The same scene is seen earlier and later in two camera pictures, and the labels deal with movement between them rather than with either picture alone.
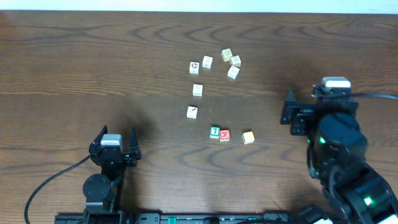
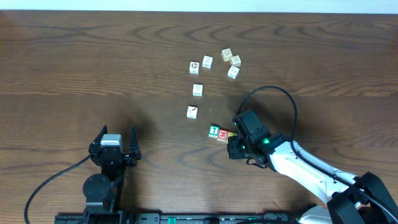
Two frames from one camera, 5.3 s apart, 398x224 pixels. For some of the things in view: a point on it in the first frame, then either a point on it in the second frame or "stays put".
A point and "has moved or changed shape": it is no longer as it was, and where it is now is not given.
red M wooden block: [225, 135] stays put
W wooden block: [198, 90] stays put
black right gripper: [304, 112] -> [234, 152]
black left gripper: [130, 156] stays put
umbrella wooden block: [208, 61] stays put
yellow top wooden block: [248, 137] has moved or changed shape
